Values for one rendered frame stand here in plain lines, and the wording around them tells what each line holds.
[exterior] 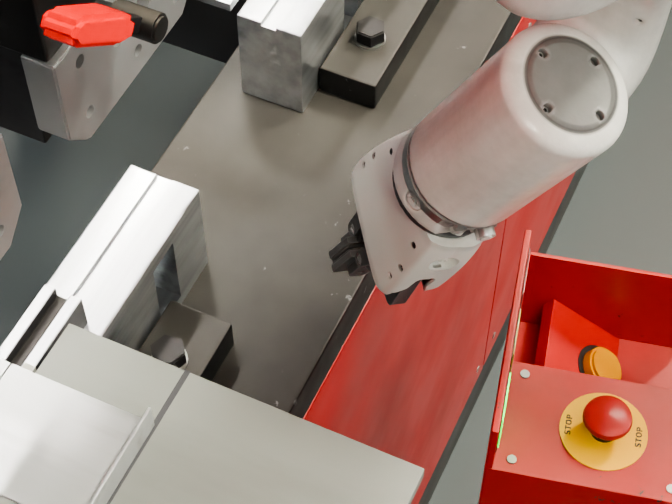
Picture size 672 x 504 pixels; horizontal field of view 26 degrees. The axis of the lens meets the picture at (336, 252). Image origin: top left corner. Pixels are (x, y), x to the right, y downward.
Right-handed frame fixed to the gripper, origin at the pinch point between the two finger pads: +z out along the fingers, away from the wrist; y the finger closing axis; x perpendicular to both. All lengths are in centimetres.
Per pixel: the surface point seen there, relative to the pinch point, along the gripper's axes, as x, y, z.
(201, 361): 12.2, -5.6, 4.9
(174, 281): 12.1, 1.5, 7.9
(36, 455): 27.4, -11.9, -3.9
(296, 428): 11.7, -13.7, -9.3
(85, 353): 22.7, -5.5, -2.4
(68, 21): 28.3, 5.0, -31.8
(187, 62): -37, 70, 122
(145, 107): -28, 62, 122
